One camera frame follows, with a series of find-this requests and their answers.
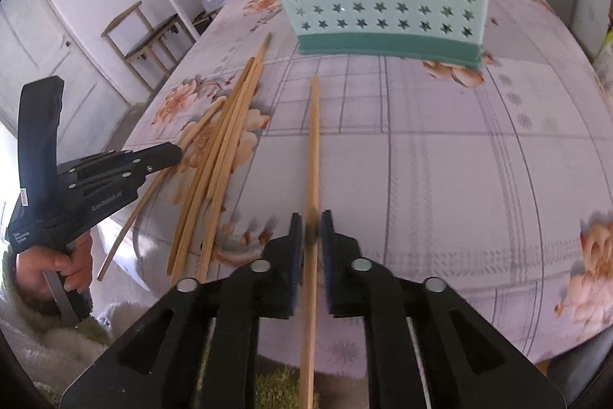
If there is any fluffy white robe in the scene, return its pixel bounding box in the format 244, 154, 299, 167
256, 363, 300, 409

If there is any white door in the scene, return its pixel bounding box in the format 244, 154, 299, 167
0, 0, 130, 136

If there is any group of wooden chopsticks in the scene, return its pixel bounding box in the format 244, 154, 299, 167
167, 32, 272, 285

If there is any person's left hand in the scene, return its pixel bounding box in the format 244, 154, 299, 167
16, 233, 95, 319

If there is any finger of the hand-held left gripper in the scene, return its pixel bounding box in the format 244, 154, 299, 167
56, 143, 184, 195

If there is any floral checked tablecloth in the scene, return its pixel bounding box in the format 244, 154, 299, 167
103, 0, 613, 378

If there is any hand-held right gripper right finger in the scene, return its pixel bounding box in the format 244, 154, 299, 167
321, 210, 566, 409

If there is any square wooden chair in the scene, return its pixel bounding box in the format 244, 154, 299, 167
102, 1, 199, 96

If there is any person's left forearm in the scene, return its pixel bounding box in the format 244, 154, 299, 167
0, 248, 118, 391

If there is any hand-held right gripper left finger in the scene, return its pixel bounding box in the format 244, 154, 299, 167
60, 212, 303, 409

